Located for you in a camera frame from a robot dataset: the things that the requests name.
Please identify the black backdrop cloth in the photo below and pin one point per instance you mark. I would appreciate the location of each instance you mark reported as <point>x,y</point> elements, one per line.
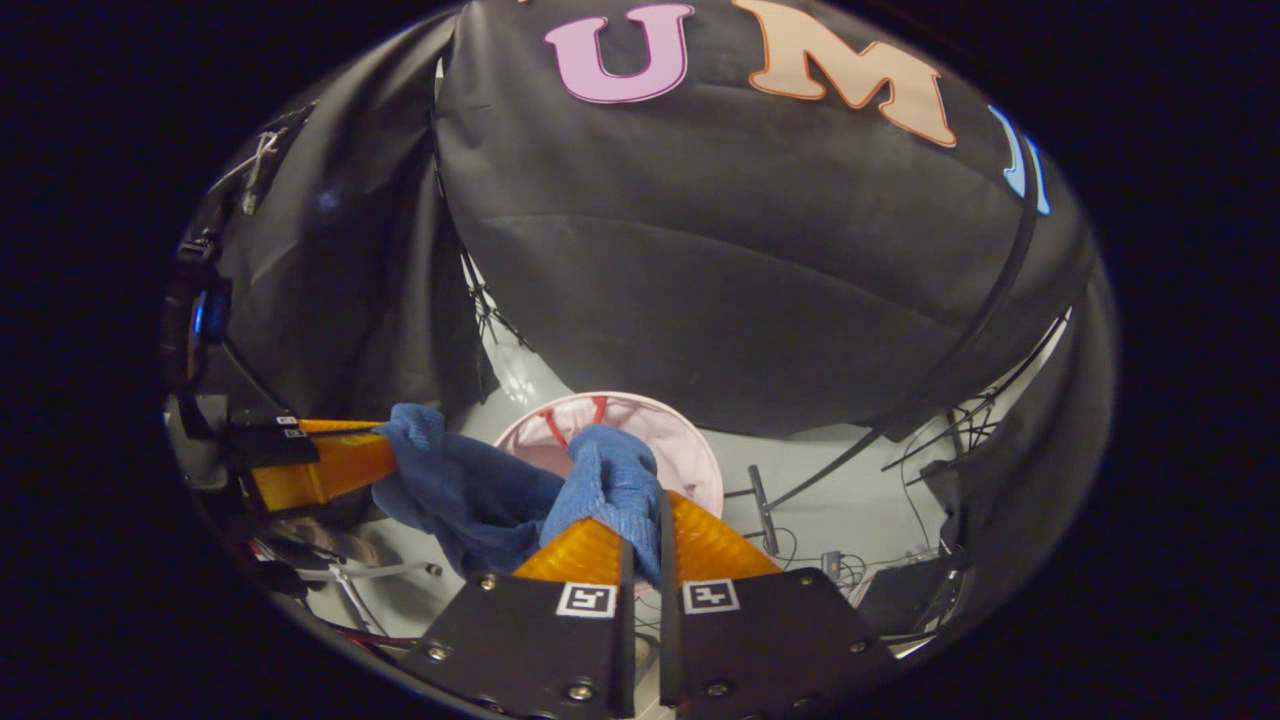
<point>700,250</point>

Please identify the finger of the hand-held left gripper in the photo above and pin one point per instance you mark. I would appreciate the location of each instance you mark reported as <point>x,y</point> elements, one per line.
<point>330,465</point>
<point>265,418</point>

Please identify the small grey adapter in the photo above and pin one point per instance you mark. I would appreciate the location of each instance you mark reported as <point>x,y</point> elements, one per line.
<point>831,562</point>

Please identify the black clothes rack foot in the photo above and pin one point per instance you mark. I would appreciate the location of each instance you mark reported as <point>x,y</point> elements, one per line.
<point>763,510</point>

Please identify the black flat box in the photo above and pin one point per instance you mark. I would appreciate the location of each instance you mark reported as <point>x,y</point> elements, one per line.
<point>905,600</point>

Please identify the white metal frame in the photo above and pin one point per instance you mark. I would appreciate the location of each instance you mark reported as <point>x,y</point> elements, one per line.
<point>385,572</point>

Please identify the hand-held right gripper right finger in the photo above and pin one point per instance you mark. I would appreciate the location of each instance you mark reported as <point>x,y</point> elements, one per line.
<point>770,650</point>

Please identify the pink laundry hamper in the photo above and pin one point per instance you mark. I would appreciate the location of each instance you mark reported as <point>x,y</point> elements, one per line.
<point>670,440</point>

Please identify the dark camera stand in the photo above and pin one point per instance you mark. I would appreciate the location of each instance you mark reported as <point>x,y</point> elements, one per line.
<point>265,160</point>

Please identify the black clothes rack post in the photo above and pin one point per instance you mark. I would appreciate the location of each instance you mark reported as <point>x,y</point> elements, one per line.
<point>1000,290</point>

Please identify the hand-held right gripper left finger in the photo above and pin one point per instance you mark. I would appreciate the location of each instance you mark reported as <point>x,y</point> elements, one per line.
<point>520,650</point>

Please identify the black tripod legs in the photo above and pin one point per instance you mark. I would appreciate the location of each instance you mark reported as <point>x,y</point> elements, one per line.
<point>975,408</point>

